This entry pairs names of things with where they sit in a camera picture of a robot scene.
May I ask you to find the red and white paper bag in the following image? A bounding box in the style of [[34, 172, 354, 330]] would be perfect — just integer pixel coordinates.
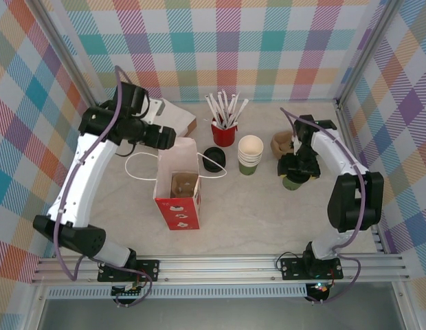
[[124, 136, 227, 231]]

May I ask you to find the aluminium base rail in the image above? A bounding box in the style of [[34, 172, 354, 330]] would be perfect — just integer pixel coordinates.
[[31, 253, 410, 285]]

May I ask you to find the stack of white napkins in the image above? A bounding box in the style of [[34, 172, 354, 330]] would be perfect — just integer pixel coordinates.
[[149, 98, 195, 138]]

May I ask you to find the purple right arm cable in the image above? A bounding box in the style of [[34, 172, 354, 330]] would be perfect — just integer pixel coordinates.
[[280, 107, 368, 307]]

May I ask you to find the brown pulp cup carrier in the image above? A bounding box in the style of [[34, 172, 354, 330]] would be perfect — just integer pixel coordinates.
[[170, 173, 199, 199], [270, 130, 297, 159]]

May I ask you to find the aluminium frame post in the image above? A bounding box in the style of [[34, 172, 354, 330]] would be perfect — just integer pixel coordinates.
[[335, 0, 396, 108], [33, 0, 100, 114]]

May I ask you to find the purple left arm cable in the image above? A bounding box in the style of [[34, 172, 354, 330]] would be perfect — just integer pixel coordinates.
[[53, 65, 154, 309]]

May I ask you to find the brown cardboard napkin tray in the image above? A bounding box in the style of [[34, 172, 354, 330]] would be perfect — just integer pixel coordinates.
[[180, 119, 199, 138]]

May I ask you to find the grey metal panel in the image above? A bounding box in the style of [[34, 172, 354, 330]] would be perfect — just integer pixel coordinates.
[[37, 298, 406, 330]]

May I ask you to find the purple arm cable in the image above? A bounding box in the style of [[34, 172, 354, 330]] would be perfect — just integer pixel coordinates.
[[280, 107, 368, 307], [53, 65, 154, 309]]

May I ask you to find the red straw holder cup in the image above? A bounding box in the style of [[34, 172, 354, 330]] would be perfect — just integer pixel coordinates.
[[211, 118, 238, 147]]

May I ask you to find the white slotted cable duct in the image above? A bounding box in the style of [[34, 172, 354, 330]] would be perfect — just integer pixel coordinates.
[[47, 287, 309, 300]]

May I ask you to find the thin black left camera cable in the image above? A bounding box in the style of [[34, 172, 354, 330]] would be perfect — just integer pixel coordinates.
[[114, 140, 137, 158]]

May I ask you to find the stack of paper cups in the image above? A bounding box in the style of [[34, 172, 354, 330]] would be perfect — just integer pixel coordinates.
[[237, 134, 265, 160]]

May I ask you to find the stack of black cup lids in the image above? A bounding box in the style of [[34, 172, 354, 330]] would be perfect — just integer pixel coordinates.
[[203, 146, 227, 173]]

